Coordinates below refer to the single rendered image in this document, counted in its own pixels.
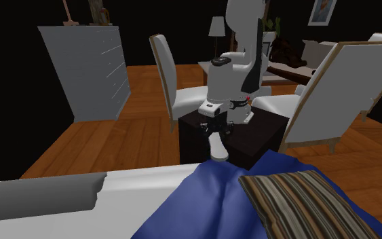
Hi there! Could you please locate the table lamp with white shade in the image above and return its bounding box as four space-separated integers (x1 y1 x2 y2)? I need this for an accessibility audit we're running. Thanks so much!
208 16 227 59

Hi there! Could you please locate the grey chest of drawers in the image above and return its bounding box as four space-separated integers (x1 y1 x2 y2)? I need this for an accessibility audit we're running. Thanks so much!
37 25 132 124

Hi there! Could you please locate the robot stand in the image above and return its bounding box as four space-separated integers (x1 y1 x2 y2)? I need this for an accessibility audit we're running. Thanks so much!
178 105 290 171

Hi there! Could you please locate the striped brown pillow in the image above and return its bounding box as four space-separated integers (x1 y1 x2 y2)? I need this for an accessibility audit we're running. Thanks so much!
237 170 382 239

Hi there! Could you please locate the white box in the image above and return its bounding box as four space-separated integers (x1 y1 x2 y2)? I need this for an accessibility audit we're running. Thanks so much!
301 39 339 69

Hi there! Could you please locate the dark wooden table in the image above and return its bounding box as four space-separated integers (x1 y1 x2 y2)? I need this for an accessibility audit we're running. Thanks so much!
197 60 318 86

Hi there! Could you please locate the white bed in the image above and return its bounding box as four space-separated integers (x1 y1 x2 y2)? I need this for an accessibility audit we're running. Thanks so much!
0 162 382 239

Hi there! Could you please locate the green plant in white pot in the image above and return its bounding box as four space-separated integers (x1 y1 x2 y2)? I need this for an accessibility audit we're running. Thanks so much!
262 16 282 58

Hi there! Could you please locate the framed wall picture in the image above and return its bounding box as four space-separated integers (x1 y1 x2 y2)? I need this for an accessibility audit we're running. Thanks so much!
307 0 338 27

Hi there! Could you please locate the grey pillow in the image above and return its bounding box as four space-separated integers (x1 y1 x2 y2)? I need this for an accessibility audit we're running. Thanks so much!
0 171 108 223

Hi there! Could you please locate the white oblong object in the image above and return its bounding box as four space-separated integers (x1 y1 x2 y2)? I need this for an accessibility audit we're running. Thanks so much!
208 131 230 162

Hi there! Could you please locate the blue blanket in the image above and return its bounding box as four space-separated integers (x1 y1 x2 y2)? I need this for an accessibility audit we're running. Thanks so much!
131 149 382 239

